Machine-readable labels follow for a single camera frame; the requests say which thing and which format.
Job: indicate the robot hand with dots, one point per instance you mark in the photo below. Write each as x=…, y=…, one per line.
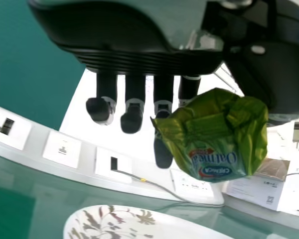
x=129, y=32

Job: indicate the yellow-green biscuit packet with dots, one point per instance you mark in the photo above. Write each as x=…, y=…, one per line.
x=214, y=132

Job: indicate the plate with brown leaf pattern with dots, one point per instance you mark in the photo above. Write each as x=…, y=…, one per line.
x=139, y=229

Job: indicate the white socket strip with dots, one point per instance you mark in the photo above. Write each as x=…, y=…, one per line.
x=62, y=149

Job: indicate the white cardboard box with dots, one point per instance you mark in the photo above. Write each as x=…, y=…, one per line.
x=251, y=191

